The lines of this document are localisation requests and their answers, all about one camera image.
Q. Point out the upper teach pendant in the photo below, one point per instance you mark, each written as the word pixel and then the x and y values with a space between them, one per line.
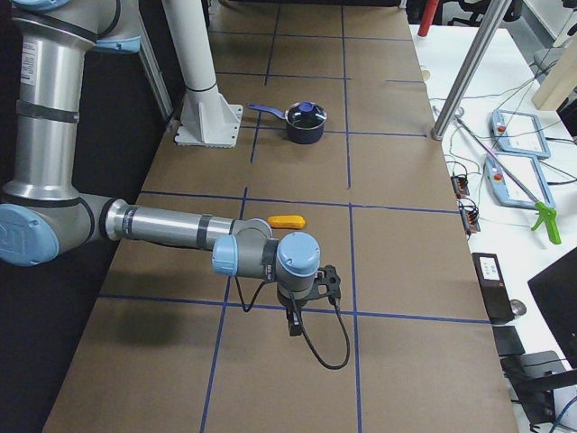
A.
pixel 519 133

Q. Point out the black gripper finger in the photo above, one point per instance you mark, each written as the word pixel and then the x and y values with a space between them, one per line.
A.
pixel 294 327

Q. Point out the orange relay board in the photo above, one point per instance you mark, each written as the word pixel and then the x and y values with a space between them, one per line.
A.
pixel 460 186
pixel 470 218

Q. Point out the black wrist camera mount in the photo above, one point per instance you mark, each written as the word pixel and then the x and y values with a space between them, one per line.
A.
pixel 327 284

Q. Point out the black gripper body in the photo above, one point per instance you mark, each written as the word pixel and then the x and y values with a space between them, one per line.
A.
pixel 290 306

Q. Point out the white pedestal column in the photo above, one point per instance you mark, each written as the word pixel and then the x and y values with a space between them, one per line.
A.
pixel 206 119

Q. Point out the black power box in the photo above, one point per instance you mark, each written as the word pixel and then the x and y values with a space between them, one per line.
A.
pixel 493 288

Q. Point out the black clamp stand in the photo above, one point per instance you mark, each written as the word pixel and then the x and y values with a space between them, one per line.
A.
pixel 545 388

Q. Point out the lower orange relay board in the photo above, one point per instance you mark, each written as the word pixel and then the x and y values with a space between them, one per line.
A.
pixel 470 218

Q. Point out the green handled reacher grabber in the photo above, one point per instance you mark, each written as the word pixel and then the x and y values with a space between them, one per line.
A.
pixel 546 214

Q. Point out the red cylinder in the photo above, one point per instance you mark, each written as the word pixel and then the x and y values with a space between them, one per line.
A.
pixel 427 17

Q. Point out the glass pot lid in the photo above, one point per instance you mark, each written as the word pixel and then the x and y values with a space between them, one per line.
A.
pixel 306 115

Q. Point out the upper orange relay board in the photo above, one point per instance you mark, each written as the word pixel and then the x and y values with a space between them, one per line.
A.
pixel 460 186

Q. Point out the dark blue saucepan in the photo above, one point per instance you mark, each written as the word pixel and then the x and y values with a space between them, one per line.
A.
pixel 296 135

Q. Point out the black monitor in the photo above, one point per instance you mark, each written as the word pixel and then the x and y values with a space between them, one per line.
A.
pixel 554 291

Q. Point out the yellow toy corn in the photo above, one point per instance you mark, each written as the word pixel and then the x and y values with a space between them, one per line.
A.
pixel 295 222

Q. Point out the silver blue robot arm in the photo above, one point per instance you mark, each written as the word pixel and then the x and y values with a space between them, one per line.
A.
pixel 43 215

